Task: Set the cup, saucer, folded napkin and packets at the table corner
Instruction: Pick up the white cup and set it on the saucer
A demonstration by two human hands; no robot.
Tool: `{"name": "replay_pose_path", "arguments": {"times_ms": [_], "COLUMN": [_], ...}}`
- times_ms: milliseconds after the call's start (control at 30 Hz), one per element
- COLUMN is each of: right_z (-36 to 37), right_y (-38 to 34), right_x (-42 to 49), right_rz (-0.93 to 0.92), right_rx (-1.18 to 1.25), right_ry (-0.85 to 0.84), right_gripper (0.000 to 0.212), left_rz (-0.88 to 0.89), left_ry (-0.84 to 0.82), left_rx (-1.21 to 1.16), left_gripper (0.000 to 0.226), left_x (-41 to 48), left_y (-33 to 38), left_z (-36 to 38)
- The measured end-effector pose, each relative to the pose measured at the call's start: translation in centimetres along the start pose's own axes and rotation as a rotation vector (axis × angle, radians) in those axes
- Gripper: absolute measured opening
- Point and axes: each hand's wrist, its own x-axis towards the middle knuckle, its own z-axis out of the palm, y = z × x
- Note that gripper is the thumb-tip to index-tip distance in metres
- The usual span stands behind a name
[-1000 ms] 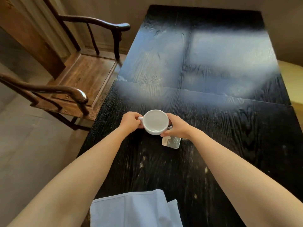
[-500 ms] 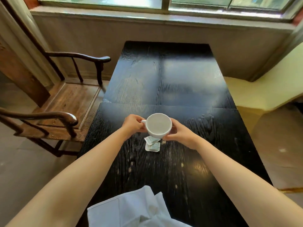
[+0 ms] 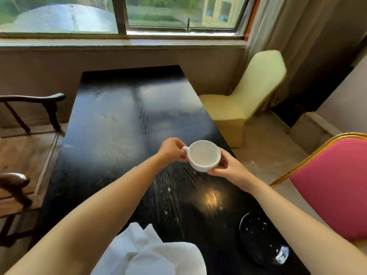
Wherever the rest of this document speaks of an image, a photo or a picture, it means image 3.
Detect person's left hand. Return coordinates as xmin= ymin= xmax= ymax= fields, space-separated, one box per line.
xmin=157 ymin=137 xmax=190 ymax=163

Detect person's right hand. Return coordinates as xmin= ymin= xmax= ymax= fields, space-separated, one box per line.
xmin=207 ymin=147 xmax=253 ymax=189

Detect white ceramic cup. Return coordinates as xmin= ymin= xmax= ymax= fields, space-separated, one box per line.
xmin=182 ymin=140 xmax=222 ymax=173

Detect person's right forearm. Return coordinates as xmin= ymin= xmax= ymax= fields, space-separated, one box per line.
xmin=244 ymin=177 xmax=367 ymax=275

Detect person's left forearm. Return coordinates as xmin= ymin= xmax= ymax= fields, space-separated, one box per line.
xmin=3 ymin=154 xmax=170 ymax=275

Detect black wooden table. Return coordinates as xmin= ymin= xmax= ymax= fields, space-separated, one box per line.
xmin=29 ymin=65 xmax=311 ymax=275

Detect yellow covered chair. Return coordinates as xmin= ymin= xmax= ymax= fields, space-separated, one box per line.
xmin=198 ymin=50 xmax=287 ymax=148

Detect black saucer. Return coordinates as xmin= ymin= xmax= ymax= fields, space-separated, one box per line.
xmin=239 ymin=212 xmax=291 ymax=268

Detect white cloth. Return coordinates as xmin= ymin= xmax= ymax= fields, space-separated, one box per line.
xmin=91 ymin=222 xmax=207 ymax=275

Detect beige curtain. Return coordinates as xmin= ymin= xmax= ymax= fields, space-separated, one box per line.
xmin=229 ymin=0 xmax=367 ymax=112

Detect dark wooden armchair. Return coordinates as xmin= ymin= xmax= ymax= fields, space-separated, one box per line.
xmin=0 ymin=93 xmax=67 ymax=248

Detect pink chair with gold frame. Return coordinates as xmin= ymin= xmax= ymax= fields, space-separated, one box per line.
xmin=270 ymin=133 xmax=367 ymax=244

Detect window with dark frame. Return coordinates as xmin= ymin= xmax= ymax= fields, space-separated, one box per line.
xmin=0 ymin=0 xmax=258 ymax=40

